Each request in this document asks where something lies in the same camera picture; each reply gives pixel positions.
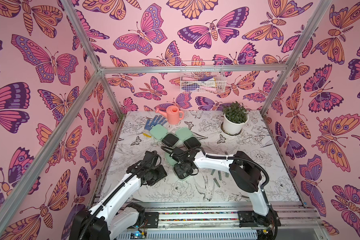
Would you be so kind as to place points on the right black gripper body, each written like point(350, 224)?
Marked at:
point(182, 167)

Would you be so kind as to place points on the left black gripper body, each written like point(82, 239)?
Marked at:
point(156, 174)

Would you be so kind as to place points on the green clipper case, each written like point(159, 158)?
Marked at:
point(182, 171)

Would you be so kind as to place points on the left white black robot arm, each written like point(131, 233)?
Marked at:
point(117, 198)

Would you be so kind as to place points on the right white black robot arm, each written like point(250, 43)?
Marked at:
point(248, 175)

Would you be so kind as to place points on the back right green case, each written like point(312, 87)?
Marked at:
point(186, 139)

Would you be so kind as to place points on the back left green case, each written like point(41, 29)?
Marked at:
point(167, 138)

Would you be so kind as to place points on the blue garden glove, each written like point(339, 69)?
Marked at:
point(157, 120)

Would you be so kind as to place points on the pink watering can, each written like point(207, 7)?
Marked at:
point(173, 114)

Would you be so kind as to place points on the potted green plant white pot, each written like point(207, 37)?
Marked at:
point(235, 117)

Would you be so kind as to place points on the white wire wall basket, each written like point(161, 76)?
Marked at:
point(202, 78)

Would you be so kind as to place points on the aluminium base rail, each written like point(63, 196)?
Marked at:
point(202, 221)

